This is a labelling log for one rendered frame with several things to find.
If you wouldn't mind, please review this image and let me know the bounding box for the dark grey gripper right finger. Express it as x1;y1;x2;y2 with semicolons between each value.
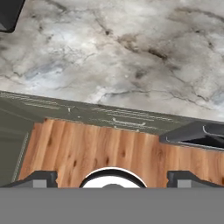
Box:
166;170;224;189

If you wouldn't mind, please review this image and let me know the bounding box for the white and black round thing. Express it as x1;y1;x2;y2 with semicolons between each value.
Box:
78;166;148;189

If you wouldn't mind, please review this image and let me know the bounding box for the olive green cupboard run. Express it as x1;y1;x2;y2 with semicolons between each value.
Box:
0;89;205;188

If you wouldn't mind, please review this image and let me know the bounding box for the grey appliance handle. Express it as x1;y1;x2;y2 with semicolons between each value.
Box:
202;123;224;138

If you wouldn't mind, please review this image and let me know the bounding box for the pale cupboard handle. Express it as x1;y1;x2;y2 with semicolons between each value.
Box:
111;116;147;128

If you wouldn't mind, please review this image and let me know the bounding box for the black appliance corner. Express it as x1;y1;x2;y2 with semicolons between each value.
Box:
0;0;27;33

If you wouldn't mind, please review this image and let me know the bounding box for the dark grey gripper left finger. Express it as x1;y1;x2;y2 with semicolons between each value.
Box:
0;170;59;189

